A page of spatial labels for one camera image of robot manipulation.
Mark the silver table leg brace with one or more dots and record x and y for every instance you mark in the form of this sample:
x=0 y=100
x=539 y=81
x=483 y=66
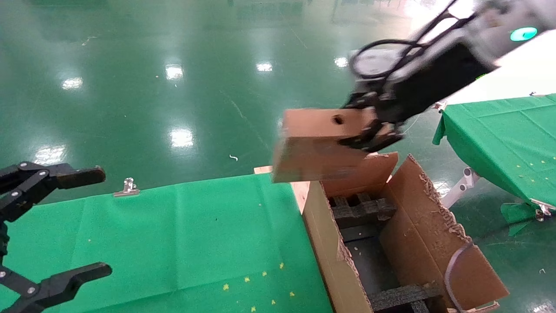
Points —
x=460 y=187

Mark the small brown cardboard box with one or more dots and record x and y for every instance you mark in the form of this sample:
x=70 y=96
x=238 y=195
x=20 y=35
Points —
x=312 y=148

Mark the large open cardboard carton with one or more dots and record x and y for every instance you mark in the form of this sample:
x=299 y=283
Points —
x=417 y=226

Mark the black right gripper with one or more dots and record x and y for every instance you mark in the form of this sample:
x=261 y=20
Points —
x=430 y=82

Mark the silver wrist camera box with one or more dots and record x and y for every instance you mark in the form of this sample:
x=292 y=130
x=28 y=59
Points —
x=378 y=61

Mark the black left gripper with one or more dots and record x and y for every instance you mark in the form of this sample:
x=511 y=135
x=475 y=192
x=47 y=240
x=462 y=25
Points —
x=3 y=239

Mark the large green table cloth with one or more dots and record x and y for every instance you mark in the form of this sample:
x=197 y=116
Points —
x=152 y=226

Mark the silver binder clip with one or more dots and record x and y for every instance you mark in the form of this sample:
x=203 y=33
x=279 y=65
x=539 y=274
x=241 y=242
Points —
x=533 y=93
x=127 y=189
x=542 y=210
x=439 y=107

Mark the green cloth with yellow specks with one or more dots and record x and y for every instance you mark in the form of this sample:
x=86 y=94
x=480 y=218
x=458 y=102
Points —
x=499 y=139

